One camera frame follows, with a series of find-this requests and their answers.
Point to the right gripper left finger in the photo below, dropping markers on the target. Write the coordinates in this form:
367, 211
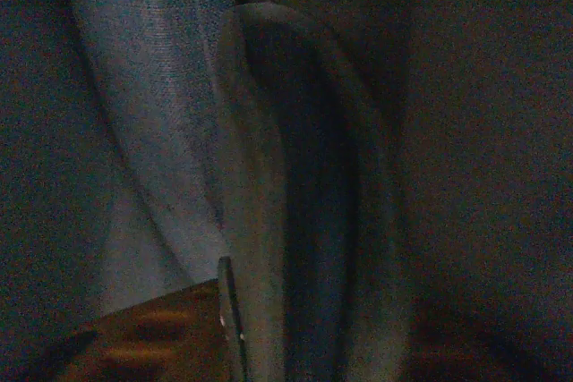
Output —
156, 337

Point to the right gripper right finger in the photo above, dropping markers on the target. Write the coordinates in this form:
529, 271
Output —
456, 355

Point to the blue-grey oval glasses case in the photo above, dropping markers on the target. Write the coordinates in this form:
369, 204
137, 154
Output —
313, 176

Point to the navy blue backpack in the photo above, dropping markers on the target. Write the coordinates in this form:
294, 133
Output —
147, 109

